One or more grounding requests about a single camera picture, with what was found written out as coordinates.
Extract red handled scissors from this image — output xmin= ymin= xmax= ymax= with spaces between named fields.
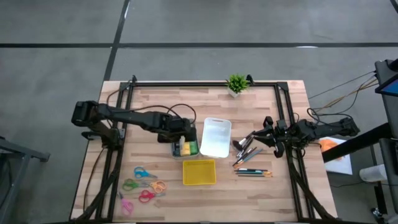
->
xmin=138 ymin=189 xmax=166 ymax=203

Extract orange cloth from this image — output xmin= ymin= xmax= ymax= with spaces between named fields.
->
xmin=319 ymin=139 xmax=343 ymax=160

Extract orange handled scissors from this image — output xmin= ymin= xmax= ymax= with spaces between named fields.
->
xmin=143 ymin=180 xmax=167 ymax=194

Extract wide fluffy black brush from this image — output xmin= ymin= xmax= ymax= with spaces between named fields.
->
xmin=232 ymin=131 xmax=256 ymax=152

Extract white paper roll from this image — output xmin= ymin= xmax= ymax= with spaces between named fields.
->
xmin=359 ymin=164 xmax=388 ymax=183

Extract black metal rig frame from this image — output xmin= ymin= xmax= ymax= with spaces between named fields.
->
xmin=71 ymin=74 xmax=338 ymax=224

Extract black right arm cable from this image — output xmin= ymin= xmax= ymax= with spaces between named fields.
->
xmin=292 ymin=107 xmax=354 ymax=125

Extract grey metal rack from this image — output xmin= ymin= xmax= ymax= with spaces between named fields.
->
xmin=0 ymin=136 xmax=51 ymax=224

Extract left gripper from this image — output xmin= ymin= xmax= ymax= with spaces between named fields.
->
xmin=157 ymin=115 xmax=198 ymax=144

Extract black brush silver ferrule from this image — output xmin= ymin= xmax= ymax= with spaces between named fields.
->
xmin=238 ymin=146 xmax=254 ymax=160
xmin=239 ymin=134 xmax=255 ymax=147
xmin=236 ymin=139 xmax=253 ymax=156

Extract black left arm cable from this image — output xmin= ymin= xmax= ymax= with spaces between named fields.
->
xmin=105 ymin=88 xmax=197 ymax=125

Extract black floor cable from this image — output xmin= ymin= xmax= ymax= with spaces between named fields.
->
xmin=307 ymin=70 xmax=377 ymax=101

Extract small green potted plant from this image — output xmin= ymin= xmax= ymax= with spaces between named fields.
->
xmin=225 ymin=73 xmax=251 ymax=99

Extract thin black paintbrush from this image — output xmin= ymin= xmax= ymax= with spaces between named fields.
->
xmin=238 ymin=174 xmax=274 ymax=179

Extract green handled scissors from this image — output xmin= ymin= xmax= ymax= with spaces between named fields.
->
xmin=122 ymin=178 xmax=150 ymax=192

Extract black diagonal beam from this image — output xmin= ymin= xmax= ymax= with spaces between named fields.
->
xmin=322 ymin=123 xmax=393 ymax=163

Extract pink handled scissors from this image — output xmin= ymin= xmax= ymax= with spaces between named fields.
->
xmin=118 ymin=192 xmax=135 ymax=216

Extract blue handled paintbrush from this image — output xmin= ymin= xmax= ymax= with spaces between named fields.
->
xmin=241 ymin=148 xmax=264 ymax=165

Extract tan floor cable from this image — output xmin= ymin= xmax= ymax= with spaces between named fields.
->
xmin=313 ymin=79 xmax=379 ymax=110

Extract white paper sheet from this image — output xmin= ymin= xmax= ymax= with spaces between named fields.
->
xmin=318 ymin=136 xmax=354 ymax=175

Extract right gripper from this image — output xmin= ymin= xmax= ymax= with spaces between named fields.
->
xmin=253 ymin=116 xmax=293 ymax=159

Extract yellow slotted plastic basket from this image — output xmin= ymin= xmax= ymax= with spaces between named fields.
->
xmin=182 ymin=159 xmax=217 ymax=187

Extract orange handled paintbrush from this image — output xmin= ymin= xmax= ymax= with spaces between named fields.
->
xmin=233 ymin=148 xmax=257 ymax=169

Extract black caster wheel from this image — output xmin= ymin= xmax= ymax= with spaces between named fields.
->
xmin=371 ymin=207 xmax=388 ymax=224

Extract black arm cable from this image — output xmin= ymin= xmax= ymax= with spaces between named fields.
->
xmin=292 ymin=107 xmax=354 ymax=125
xmin=105 ymin=88 xmax=197 ymax=125

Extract black equipment stand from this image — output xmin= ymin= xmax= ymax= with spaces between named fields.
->
xmin=374 ymin=58 xmax=398 ymax=224

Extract blue handled scissors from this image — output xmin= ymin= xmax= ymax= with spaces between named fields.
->
xmin=133 ymin=166 xmax=158 ymax=180

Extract blue screen tablet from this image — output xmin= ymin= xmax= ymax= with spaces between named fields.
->
xmin=375 ymin=73 xmax=398 ymax=97

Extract white plastic bin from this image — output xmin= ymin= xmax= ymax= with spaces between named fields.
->
xmin=199 ymin=117 xmax=233 ymax=159

